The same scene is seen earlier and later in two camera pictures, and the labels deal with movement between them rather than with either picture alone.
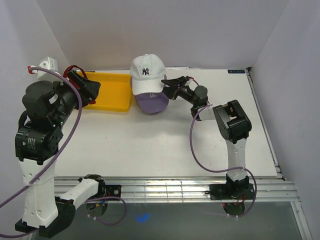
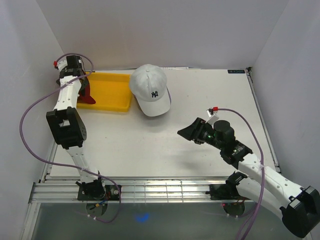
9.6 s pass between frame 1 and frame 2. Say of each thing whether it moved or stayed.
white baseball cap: moved
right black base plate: stayed
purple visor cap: moved
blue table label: stayed
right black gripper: moved
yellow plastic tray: stayed
